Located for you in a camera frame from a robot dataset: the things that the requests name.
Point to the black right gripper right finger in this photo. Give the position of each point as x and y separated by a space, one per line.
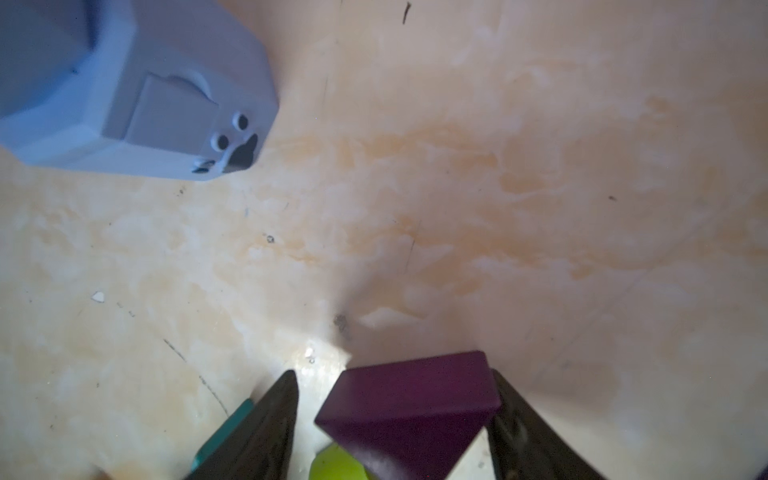
524 446

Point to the teal triangle block upper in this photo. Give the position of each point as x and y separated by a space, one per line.
222 433

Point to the blue plastic toy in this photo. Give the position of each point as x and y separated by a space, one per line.
170 89

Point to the lime green cylinder block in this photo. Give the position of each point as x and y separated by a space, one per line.
335 463

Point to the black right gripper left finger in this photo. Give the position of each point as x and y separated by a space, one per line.
260 446

